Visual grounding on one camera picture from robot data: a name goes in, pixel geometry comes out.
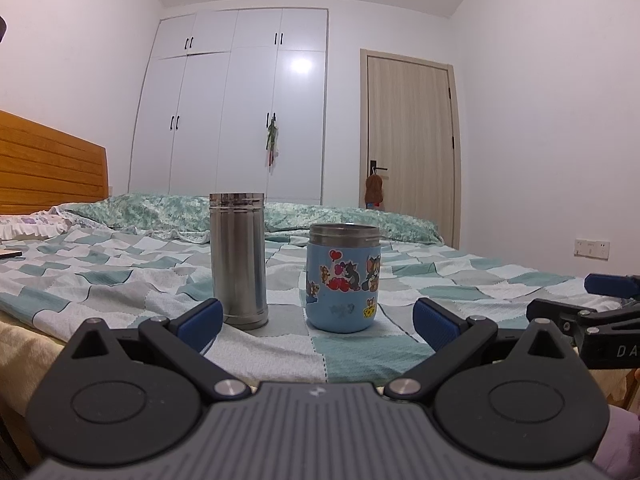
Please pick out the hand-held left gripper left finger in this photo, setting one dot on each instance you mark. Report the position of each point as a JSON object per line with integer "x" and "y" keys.
{"x": 204, "y": 321}

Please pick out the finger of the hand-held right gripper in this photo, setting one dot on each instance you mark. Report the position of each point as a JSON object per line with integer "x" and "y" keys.
{"x": 611, "y": 285}
{"x": 555, "y": 312}

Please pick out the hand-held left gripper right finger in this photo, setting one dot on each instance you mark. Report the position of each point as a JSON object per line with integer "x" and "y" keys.
{"x": 434, "y": 322}

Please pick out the stainless steel cup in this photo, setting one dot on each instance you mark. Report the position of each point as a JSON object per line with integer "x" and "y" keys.
{"x": 238, "y": 260}

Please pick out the blue cartoon cup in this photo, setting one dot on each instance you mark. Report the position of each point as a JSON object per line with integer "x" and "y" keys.
{"x": 343, "y": 280}

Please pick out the wooden furniture piece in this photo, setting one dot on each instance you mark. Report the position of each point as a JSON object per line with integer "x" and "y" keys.
{"x": 627, "y": 385}

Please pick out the checkered teal blanket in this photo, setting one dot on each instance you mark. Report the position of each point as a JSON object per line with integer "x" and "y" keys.
{"x": 125, "y": 280}

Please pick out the pink clothing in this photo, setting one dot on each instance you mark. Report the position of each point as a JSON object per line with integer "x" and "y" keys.
{"x": 620, "y": 440}

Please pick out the green floral quilt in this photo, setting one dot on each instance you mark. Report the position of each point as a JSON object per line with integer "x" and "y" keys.
{"x": 165, "y": 212}

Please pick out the wooden door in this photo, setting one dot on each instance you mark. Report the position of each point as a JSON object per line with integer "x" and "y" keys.
{"x": 410, "y": 150}

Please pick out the yellow bed sheet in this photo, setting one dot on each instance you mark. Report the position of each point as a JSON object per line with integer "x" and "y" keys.
{"x": 25, "y": 350}

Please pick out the green hanging ornament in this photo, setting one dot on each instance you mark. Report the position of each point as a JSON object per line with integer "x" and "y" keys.
{"x": 271, "y": 140}

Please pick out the white ruffled pillow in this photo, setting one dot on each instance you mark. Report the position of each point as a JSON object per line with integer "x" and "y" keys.
{"x": 25, "y": 224}

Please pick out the white wardrobe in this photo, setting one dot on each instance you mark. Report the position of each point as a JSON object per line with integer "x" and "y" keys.
{"x": 225, "y": 105}

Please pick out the wooden headboard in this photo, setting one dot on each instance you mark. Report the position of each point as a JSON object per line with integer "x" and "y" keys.
{"x": 47, "y": 167}

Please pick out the dark object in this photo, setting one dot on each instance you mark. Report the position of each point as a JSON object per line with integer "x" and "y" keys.
{"x": 2, "y": 27}

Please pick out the white wall socket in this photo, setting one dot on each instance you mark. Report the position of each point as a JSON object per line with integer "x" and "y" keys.
{"x": 591, "y": 248}

